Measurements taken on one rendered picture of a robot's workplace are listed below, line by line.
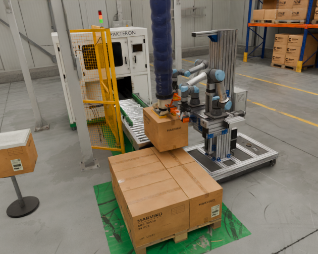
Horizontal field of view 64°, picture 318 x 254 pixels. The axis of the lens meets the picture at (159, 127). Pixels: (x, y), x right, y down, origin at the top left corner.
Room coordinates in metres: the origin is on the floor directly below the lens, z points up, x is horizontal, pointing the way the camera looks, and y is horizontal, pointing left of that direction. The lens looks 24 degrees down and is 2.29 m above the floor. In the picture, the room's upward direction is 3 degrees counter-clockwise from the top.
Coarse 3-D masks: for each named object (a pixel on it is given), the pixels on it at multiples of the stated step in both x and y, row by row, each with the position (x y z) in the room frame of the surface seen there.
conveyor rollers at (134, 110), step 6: (120, 102) 5.23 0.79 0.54; (126, 102) 5.19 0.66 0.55; (132, 102) 5.16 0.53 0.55; (126, 108) 4.82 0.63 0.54; (132, 108) 4.78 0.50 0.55; (138, 108) 4.80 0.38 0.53; (132, 114) 4.48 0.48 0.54; (138, 114) 4.44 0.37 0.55; (126, 120) 4.18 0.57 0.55; (132, 120) 4.20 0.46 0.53; (138, 120) 4.16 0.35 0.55; (132, 126) 3.92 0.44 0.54; (138, 126) 3.89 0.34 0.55; (138, 132) 3.68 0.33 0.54; (138, 138) 3.49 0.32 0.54; (144, 138) 3.45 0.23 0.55
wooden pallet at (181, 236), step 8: (112, 184) 2.93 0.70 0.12; (120, 208) 2.55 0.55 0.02; (200, 224) 2.09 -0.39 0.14; (208, 224) 2.12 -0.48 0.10; (216, 224) 2.15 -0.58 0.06; (128, 232) 2.16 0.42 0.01; (184, 232) 2.02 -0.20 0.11; (160, 240) 1.93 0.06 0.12; (176, 240) 1.99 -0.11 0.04; (136, 248) 1.84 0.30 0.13; (144, 248) 1.87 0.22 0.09
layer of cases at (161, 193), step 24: (120, 168) 2.67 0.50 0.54; (144, 168) 2.64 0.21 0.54; (168, 168) 2.61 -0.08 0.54; (192, 168) 2.58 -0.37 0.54; (120, 192) 2.33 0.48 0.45; (144, 192) 2.19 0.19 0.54; (168, 192) 2.17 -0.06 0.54; (192, 192) 2.14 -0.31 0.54; (216, 192) 2.15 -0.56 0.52; (144, 216) 1.88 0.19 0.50; (168, 216) 1.96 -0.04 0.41; (192, 216) 2.06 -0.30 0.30; (216, 216) 2.16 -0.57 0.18; (144, 240) 1.87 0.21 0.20
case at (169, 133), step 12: (144, 108) 3.32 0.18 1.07; (144, 120) 3.29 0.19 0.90; (156, 120) 2.86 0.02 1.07; (168, 120) 2.84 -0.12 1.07; (180, 120) 2.88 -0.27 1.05; (144, 132) 3.34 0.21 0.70; (156, 132) 2.85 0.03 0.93; (168, 132) 2.82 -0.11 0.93; (180, 132) 2.88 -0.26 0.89; (156, 144) 2.87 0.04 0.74; (168, 144) 2.82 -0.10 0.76; (180, 144) 2.88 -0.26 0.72
